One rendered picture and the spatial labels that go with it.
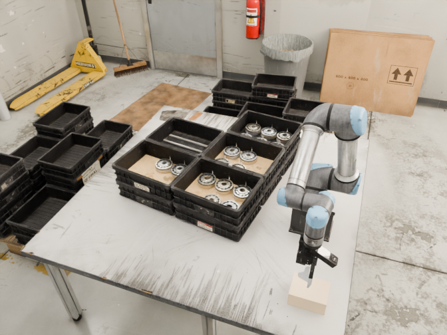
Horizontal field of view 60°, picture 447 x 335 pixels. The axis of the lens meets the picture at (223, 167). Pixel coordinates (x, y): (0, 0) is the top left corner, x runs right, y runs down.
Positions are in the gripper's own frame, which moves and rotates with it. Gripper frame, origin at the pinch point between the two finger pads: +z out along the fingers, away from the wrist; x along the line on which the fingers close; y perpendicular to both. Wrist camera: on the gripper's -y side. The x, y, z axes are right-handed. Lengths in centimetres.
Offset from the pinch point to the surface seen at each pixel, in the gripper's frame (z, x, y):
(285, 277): 17.2, -7.4, 12.1
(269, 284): 17.2, -1.4, 18.2
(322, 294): 9.8, 1.2, -5.5
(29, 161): 48, -72, 234
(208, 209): 0, -22, 56
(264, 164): 4, -71, 40
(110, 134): 48, -128, 194
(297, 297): 10.4, 5.9, 4.3
